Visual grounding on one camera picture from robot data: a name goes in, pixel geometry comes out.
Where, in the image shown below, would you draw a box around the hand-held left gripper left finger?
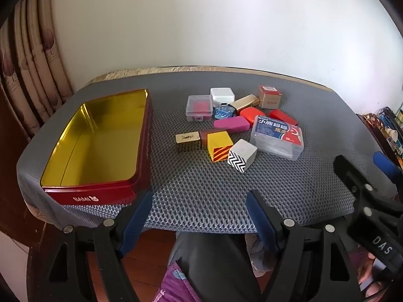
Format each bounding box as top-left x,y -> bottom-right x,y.
39,191 -> 154,302

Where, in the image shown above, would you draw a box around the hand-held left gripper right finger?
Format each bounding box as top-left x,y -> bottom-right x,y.
246,189 -> 362,302

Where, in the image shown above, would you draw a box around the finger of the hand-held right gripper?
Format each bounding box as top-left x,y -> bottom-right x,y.
333,155 -> 394,214
372,152 -> 403,196

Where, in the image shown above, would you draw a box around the white block black zigzag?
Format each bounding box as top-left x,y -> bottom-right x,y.
227,139 -> 258,173

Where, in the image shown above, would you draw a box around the clear box with blue label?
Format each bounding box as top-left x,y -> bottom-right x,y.
250,115 -> 305,161

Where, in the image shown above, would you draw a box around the red rounded box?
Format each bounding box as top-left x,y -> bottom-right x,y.
239,107 -> 266,126
268,109 -> 298,126

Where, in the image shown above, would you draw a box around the red tin box gold inside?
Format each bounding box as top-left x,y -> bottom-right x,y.
40,89 -> 154,206

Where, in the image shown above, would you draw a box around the yellow block red stripes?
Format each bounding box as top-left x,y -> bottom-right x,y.
207,130 -> 233,164

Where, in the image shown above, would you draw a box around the small gold printed box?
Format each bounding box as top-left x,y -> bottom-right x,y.
175,132 -> 202,153

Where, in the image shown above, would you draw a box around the pink rounded box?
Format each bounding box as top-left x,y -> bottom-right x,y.
213,115 -> 251,133

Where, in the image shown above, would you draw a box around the brown block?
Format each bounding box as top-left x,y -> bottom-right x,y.
199,128 -> 232,150

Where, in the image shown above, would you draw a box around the brown cube box red top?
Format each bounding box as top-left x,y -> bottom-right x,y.
258,85 -> 282,109

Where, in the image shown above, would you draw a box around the blue patterned small box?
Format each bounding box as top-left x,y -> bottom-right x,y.
213,104 -> 237,121

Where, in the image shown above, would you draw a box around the long gold box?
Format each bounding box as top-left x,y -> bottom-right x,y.
229,94 -> 260,112

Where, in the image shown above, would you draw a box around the small clear plastic box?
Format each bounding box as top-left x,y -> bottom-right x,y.
186,94 -> 212,123

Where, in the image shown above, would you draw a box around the white cube charger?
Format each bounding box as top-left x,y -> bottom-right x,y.
210,87 -> 236,108

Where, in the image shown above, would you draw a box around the person's right hand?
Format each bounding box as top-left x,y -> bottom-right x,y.
359,255 -> 395,294

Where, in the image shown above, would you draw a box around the cluttered shelf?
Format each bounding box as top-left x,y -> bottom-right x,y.
356,101 -> 403,170

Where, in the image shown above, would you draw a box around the person's grey trouser leg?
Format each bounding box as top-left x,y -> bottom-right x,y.
168,231 -> 268,302

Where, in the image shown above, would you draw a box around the grey mesh mat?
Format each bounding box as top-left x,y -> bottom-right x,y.
16,67 -> 398,235

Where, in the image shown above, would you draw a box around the purple patterned cloth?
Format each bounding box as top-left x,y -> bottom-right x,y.
154,259 -> 202,302

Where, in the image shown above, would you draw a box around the dark wooden furniture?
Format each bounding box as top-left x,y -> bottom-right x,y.
0,79 -> 43,221

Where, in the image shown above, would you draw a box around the gold patterned tablecloth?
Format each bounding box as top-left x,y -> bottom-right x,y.
83,66 -> 334,92

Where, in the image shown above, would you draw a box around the patterned beige curtain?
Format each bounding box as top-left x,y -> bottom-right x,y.
0,0 -> 74,139

